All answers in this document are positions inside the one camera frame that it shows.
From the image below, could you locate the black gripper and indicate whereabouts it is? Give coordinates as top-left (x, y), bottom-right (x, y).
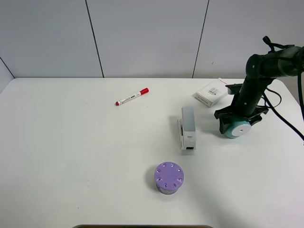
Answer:
top-left (214, 94), bottom-right (268, 134)

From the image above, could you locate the teal pencil sharpener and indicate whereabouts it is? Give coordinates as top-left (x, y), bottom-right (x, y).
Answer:
top-left (224, 118), bottom-right (251, 139)

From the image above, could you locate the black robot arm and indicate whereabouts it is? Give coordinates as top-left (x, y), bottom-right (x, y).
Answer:
top-left (214, 46), bottom-right (304, 138)

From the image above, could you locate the white and grey stapler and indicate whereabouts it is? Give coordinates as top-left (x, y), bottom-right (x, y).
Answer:
top-left (177, 106), bottom-right (196, 151)

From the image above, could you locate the white cardboard box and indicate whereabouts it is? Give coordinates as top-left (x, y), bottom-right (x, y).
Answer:
top-left (194, 78), bottom-right (228, 108)

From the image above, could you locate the purple lidded jar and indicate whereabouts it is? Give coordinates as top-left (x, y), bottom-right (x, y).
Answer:
top-left (154, 161), bottom-right (184, 195)

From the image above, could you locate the red and white marker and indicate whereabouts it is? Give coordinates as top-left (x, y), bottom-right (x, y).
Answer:
top-left (115, 88), bottom-right (149, 106)

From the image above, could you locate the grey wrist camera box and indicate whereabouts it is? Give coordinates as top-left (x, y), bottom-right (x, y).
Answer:
top-left (225, 84), bottom-right (243, 95)

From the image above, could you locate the black cable bundle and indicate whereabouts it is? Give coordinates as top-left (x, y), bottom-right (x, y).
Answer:
top-left (262, 36), bottom-right (304, 145)

